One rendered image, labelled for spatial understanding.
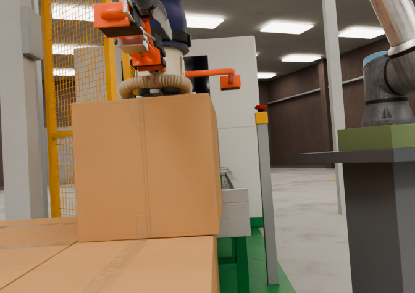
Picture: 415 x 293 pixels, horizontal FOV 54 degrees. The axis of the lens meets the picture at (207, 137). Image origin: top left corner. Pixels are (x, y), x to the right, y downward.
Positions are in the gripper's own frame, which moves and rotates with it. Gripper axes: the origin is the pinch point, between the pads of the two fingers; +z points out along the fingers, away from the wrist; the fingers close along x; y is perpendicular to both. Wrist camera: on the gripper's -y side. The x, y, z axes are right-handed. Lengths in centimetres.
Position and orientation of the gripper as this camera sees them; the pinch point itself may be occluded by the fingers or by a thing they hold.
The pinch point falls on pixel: (142, 42)
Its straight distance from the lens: 110.9
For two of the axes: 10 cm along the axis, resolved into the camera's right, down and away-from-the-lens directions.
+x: -10.0, 0.7, 0.3
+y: 0.3, 0.4, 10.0
